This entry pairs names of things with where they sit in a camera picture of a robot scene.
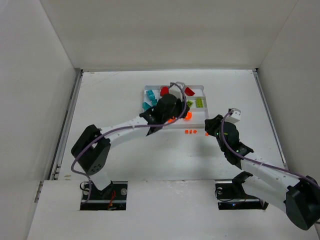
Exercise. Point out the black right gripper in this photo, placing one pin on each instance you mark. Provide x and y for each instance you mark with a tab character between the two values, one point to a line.
212	123

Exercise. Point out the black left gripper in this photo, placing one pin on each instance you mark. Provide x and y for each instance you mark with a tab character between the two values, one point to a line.
180	110

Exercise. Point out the red rounded lego brick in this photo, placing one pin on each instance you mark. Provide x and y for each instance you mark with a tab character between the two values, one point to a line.
164	91

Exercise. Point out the teal lego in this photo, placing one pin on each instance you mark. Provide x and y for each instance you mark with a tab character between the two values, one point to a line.
146	106
154	102

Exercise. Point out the teal rounded lego brick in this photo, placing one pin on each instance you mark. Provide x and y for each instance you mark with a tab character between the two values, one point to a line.
150	94

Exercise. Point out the lime lego brick cluster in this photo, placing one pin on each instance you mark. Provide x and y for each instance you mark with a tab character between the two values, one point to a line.
199	103
189	103

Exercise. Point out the orange round disc piece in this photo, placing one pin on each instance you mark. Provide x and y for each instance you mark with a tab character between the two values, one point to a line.
188	116

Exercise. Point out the red long brick cluster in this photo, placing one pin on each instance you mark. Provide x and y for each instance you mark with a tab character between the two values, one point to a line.
189	92

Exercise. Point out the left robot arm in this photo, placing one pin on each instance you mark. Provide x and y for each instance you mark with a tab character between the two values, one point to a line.
92	148

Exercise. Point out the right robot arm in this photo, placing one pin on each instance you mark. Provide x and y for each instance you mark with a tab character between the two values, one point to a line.
296	195

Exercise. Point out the teal lego in tray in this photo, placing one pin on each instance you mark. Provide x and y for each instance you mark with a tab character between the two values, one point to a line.
154	102

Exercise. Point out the white compartment tray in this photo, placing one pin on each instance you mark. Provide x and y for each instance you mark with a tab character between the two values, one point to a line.
199	115

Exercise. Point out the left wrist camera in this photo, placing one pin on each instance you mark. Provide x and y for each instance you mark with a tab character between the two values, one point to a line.
176	90

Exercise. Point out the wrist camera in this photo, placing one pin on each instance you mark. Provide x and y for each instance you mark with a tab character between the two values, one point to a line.
176	90
234	115

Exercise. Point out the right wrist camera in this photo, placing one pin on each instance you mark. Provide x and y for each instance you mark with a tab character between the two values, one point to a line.
234	115

